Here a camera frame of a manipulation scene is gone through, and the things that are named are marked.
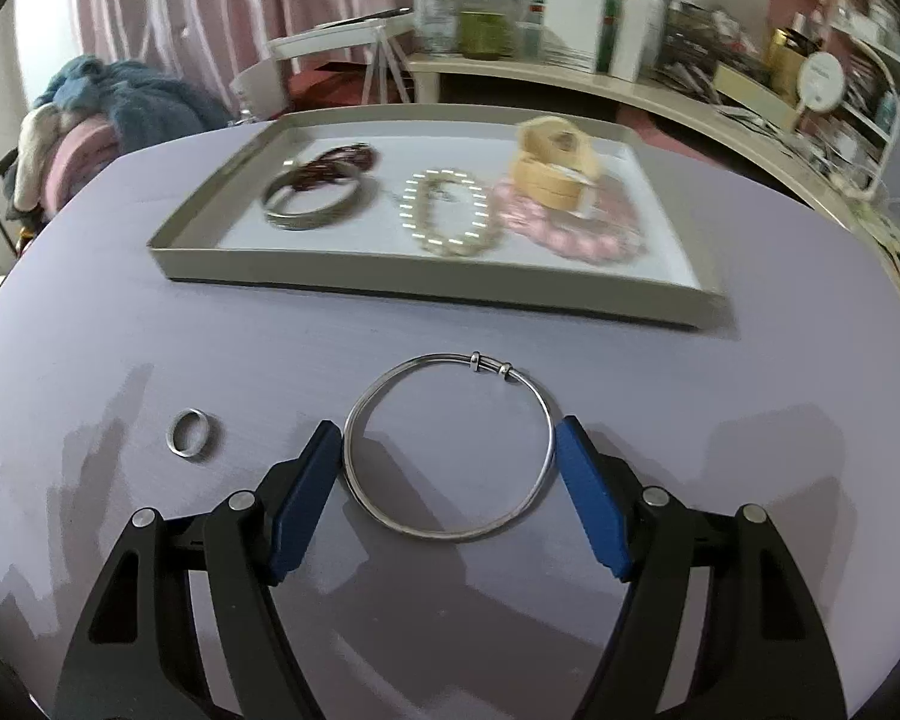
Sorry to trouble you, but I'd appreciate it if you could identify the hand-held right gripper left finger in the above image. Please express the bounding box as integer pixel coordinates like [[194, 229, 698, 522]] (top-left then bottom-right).
[[52, 420, 344, 720]]

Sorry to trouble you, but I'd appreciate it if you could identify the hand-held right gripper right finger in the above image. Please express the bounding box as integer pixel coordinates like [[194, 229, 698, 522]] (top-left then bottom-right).
[[553, 414, 848, 720]]

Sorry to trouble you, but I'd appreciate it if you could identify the thin silver bangle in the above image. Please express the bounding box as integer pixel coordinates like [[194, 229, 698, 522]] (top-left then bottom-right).
[[341, 351, 557, 542]]

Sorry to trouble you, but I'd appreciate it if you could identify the pink bead bracelet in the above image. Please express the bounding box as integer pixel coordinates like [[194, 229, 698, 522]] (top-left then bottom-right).
[[491, 178, 650, 265]]

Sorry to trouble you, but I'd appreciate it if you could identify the beige cardboard tray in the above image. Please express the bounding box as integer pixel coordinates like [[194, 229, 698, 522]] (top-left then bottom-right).
[[146, 106, 730, 331]]

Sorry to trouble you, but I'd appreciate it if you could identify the silver cuff bracelet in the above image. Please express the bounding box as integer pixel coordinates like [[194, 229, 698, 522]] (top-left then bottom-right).
[[261, 161, 365, 232]]

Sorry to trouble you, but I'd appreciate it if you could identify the white pearl bracelet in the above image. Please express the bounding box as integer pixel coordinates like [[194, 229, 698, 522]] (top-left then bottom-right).
[[399, 167, 500, 257]]

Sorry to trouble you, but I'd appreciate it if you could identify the yellow wrist watch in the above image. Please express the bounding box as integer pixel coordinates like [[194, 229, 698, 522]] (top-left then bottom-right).
[[511, 116, 605, 212]]

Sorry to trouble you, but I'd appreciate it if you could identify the pink folded blanket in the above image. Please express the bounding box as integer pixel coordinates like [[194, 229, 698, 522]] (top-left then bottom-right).
[[45, 120, 122, 211]]

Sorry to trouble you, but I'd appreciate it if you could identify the blue fleece blanket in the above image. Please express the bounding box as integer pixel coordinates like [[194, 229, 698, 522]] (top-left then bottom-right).
[[34, 56, 230, 158]]

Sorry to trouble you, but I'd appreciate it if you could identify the white cloth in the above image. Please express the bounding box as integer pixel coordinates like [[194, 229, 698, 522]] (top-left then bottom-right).
[[11, 105, 65, 211]]

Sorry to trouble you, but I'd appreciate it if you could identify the flat beige box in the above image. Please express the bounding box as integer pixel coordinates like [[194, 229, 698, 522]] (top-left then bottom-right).
[[712, 60, 803, 128]]

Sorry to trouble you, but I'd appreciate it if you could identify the white side table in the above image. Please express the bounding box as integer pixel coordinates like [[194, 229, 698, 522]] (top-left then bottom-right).
[[229, 7, 421, 121]]

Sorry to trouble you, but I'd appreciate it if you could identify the tall white box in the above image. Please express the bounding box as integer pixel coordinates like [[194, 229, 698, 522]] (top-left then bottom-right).
[[607, 0, 642, 80]]

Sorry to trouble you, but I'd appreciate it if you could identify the white pump bottle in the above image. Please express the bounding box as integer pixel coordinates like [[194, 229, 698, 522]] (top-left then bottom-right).
[[630, 0, 668, 83]]

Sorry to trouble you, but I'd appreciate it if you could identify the glass jar with yellow liquid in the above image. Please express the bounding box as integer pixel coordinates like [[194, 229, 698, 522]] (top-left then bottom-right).
[[457, 11, 515, 61]]

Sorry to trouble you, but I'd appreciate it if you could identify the clear acrylic organizer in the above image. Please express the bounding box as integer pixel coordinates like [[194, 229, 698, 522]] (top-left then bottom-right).
[[660, 0, 773, 91]]

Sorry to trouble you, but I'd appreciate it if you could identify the round white mirror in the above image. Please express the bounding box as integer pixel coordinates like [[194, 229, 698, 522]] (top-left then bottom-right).
[[795, 51, 848, 113]]

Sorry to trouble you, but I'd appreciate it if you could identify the wide white box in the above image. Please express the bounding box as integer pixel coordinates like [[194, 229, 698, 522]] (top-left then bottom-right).
[[540, 0, 607, 74]]

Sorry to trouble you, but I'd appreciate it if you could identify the white shelf unit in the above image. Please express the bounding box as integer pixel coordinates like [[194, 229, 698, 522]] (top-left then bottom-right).
[[765, 0, 900, 196]]

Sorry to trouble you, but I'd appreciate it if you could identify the silver ring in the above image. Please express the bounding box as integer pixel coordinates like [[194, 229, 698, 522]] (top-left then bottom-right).
[[166, 407, 212, 460]]

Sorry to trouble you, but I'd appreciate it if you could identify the dark red bead bracelet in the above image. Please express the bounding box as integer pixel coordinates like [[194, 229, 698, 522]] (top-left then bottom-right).
[[300, 141, 382, 188]]

